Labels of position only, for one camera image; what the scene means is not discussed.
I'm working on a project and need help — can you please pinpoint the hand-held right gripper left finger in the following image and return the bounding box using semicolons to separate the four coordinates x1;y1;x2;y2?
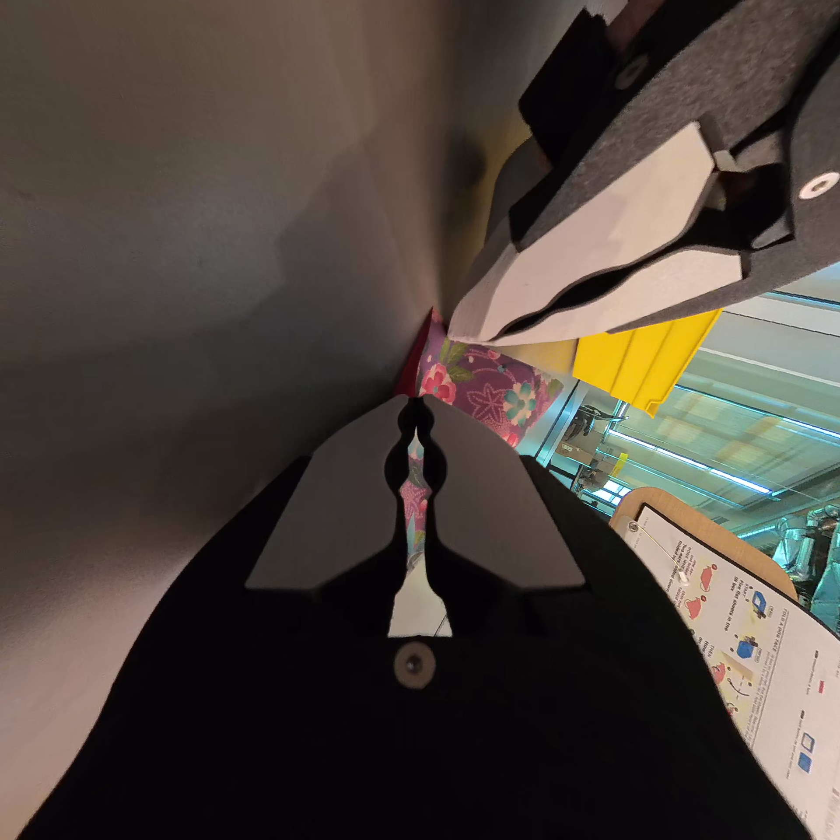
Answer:
245;394;421;595

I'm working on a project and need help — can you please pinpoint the wooden clipboard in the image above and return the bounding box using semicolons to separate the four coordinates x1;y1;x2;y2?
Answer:
609;487;799;601

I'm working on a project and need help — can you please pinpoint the cluttered metal shelf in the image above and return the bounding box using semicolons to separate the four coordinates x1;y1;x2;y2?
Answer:
556;400;634;508

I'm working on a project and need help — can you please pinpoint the silver foil duct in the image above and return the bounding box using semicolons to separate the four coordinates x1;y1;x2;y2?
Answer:
773;504;840;637

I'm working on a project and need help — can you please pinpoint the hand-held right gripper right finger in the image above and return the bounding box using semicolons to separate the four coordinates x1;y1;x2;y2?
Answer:
420;392;587;595

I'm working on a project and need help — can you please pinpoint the purple floral origami paper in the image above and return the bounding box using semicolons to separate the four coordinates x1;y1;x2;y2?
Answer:
395;308;565;572

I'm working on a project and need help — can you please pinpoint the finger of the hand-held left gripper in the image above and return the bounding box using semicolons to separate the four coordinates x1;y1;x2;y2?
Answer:
448;121;721;342
495;249;747;347

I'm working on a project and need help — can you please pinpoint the yellow plastic tray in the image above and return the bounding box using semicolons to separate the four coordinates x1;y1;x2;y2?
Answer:
512;308;724;419

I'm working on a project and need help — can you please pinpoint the printed instruction sheet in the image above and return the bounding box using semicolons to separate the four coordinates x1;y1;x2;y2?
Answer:
623;504;840;840

